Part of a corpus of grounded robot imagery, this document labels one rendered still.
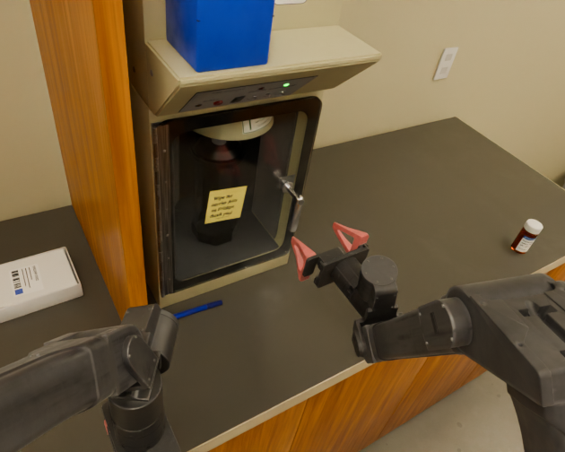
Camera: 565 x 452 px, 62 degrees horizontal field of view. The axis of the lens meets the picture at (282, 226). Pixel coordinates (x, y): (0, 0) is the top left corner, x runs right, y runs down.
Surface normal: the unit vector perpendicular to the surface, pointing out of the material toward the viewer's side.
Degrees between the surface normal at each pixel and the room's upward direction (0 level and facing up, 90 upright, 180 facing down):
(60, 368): 61
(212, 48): 90
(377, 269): 12
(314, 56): 0
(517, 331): 20
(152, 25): 90
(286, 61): 0
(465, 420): 0
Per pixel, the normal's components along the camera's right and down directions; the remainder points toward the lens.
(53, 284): 0.14, -0.73
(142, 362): 0.97, -0.18
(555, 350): -0.08, -0.89
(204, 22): 0.52, 0.63
